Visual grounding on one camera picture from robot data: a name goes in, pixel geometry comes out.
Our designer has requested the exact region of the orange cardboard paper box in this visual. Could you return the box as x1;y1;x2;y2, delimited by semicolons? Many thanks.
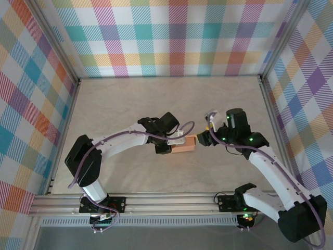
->
171;135;197;154

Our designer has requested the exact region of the right aluminium side rail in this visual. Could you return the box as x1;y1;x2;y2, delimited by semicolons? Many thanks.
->
257;74;299;193

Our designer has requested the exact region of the aluminium side rail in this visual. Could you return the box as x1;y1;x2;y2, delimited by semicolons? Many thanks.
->
257;74;299;193
44;78;82;196

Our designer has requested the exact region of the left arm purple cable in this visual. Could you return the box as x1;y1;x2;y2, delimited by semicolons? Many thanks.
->
67;120;195;234

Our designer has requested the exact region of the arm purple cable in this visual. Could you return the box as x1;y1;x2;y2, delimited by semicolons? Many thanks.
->
207;111;326;247
67;120;195;234

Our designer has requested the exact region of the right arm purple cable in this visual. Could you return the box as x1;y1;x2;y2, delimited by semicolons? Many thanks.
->
207;111;326;247

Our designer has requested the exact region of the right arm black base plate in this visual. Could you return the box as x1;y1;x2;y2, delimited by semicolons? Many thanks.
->
217;195;264;213

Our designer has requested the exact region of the wide aluminium mounting rail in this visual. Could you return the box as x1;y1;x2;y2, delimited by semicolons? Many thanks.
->
28;192;314;217

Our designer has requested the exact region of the slotted grey cable duct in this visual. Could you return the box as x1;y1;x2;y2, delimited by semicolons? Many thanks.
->
41;218;239;227

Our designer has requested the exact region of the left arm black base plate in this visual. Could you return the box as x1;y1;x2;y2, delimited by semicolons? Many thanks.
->
79;197;127;215

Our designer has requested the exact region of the left aluminium side rail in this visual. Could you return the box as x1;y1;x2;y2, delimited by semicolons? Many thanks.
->
44;78;82;196

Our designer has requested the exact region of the right aluminium frame post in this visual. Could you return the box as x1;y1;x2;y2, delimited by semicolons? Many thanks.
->
259;0;313;82

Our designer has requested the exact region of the aluminium frame post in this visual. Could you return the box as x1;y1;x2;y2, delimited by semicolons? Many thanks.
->
259;0;313;82
27;0;81;85

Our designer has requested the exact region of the left aluminium frame post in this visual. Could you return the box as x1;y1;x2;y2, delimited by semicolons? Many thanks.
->
27;0;81;85

